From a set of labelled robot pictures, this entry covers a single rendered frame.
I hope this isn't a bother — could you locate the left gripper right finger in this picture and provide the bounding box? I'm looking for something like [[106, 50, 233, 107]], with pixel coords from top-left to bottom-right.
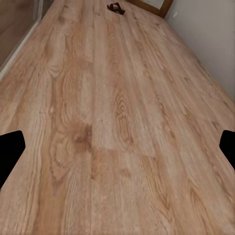
[[219, 130, 235, 170]]

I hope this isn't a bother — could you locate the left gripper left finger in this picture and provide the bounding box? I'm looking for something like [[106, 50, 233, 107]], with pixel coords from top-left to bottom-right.
[[0, 130, 25, 189]]

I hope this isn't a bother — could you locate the sandal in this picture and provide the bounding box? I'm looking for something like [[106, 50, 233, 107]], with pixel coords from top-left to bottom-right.
[[107, 2, 126, 15]]

